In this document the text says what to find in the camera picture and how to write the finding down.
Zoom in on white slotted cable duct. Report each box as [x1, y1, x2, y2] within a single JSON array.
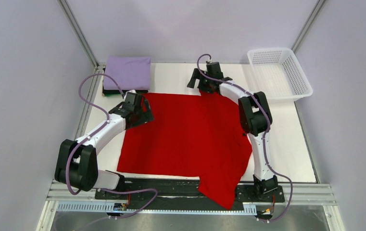
[[55, 201, 257, 216]]

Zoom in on right aluminium frame post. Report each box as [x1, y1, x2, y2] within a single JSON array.
[[291, 0, 327, 53]]

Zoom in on left aluminium frame post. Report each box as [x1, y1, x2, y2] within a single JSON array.
[[57, 0, 99, 69]]

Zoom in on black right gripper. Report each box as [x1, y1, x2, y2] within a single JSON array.
[[188, 68, 214, 94]]

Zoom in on aluminium front rail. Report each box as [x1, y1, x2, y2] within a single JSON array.
[[46, 180, 337, 205]]

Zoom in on red t shirt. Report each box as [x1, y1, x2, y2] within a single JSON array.
[[117, 93, 252, 209]]

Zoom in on aluminium frame post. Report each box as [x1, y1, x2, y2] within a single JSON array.
[[57, 0, 99, 69], [291, 0, 327, 53]]

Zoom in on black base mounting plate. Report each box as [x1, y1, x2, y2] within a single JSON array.
[[94, 178, 285, 212]]

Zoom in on lavender folded t shirt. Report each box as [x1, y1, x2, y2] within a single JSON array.
[[103, 56, 151, 91]]

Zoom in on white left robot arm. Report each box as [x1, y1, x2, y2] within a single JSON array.
[[54, 91, 154, 199]]

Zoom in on black folded t shirt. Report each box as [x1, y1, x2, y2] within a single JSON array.
[[102, 89, 149, 95]]

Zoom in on white plastic basket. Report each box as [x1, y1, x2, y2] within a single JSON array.
[[247, 48, 313, 103]]

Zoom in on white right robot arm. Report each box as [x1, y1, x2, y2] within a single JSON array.
[[187, 61, 278, 201]]

